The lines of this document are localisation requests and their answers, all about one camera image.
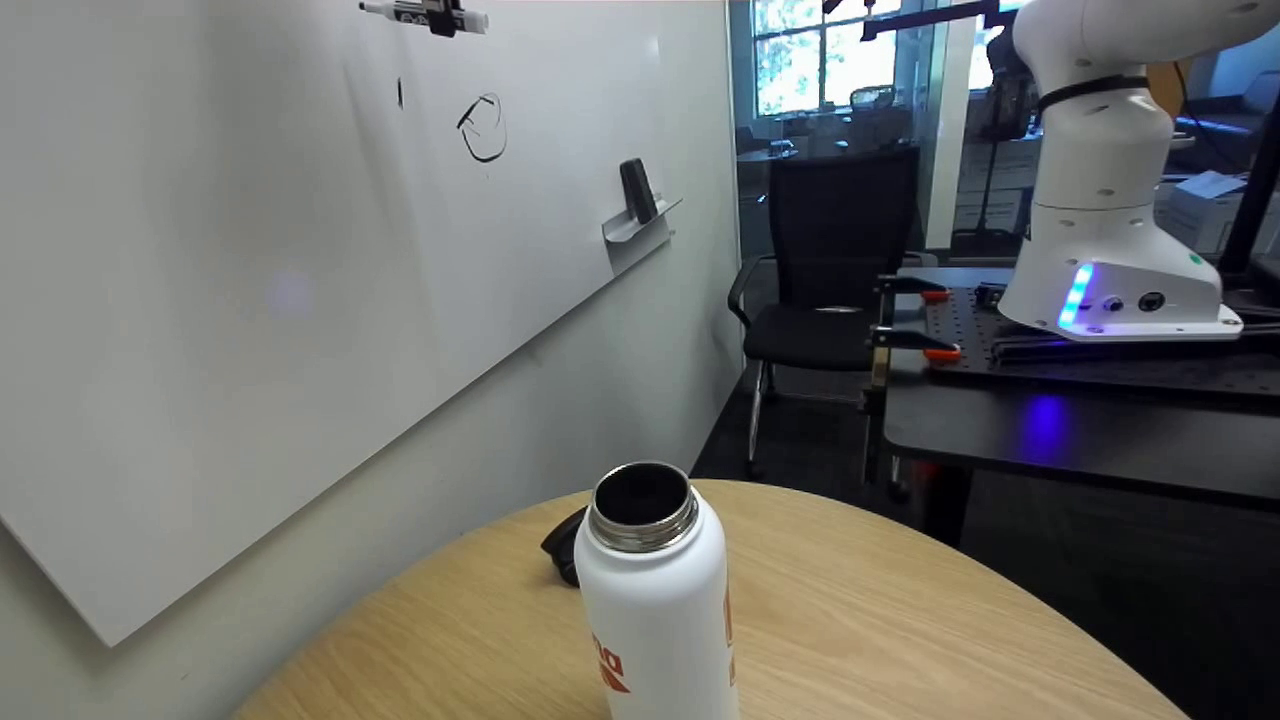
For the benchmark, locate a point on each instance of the black bottle lid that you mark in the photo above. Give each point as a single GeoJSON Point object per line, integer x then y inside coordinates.
{"type": "Point", "coordinates": [562, 544]}

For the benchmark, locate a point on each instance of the black whiteboard eraser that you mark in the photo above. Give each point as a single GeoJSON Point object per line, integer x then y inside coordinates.
{"type": "Point", "coordinates": [637, 190]}

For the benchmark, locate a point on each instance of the white wall whiteboard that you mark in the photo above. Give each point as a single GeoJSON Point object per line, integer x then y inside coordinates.
{"type": "Point", "coordinates": [253, 243]}

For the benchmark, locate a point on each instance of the white metal water bottle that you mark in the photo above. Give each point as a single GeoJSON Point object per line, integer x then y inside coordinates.
{"type": "Point", "coordinates": [653, 586]}

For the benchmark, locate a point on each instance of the black office chair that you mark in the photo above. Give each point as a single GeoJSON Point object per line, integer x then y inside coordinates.
{"type": "Point", "coordinates": [839, 224]}

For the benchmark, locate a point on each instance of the lower orange handled clamp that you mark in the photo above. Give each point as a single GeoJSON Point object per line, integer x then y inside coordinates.
{"type": "Point", "coordinates": [911, 352]}

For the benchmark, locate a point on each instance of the black and white marker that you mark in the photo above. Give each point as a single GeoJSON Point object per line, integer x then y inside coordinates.
{"type": "Point", "coordinates": [443, 17]}

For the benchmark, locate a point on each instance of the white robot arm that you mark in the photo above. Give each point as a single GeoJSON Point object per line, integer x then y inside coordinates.
{"type": "Point", "coordinates": [1096, 266]}

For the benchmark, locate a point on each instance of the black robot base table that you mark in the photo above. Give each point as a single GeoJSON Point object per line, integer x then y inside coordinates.
{"type": "Point", "coordinates": [1148, 416]}

